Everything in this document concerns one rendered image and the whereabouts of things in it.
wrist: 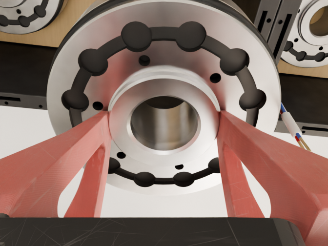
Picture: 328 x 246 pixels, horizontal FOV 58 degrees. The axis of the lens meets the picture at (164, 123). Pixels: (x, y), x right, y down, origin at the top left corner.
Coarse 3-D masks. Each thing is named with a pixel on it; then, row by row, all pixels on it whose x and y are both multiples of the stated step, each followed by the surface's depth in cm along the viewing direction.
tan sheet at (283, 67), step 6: (318, 12) 31; (312, 18) 32; (318, 18) 32; (282, 60) 34; (282, 66) 35; (288, 66) 35; (294, 66) 35; (324, 66) 35; (282, 72) 35; (288, 72) 35; (294, 72) 35; (300, 72) 35; (306, 72) 35; (312, 72) 35; (318, 72) 35; (324, 72) 35
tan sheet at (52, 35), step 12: (72, 0) 30; (84, 0) 30; (72, 12) 31; (60, 24) 32; (72, 24) 32; (0, 36) 32; (12, 36) 32; (24, 36) 32; (36, 36) 32; (48, 36) 32; (60, 36) 32
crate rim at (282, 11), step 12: (288, 0) 21; (300, 0) 21; (288, 12) 21; (276, 24) 22; (288, 24) 22; (276, 36) 22; (276, 48) 24; (276, 60) 24; (300, 120) 28; (312, 120) 28; (288, 132) 28; (312, 132) 28; (324, 132) 28
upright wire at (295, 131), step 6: (282, 108) 13; (282, 114) 13; (288, 114) 13; (288, 120) 13; (288, 126) 12; (294, 126) 12; (294, 132) 12; (300, 132) 12; (300, 138) 12; (300, 144) 12; (306, 144) 11
